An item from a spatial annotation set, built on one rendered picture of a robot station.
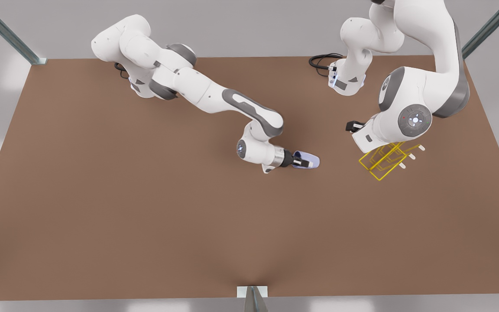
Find lavender cup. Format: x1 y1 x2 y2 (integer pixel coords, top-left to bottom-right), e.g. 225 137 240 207
292 150 321 170

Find yellow wire cup holder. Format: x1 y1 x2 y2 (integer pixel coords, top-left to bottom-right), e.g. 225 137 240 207
359 142 426 181

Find silver frame post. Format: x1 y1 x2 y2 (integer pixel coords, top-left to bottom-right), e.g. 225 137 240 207
0 0 48 66
237 286 269 312
461 0 499 59

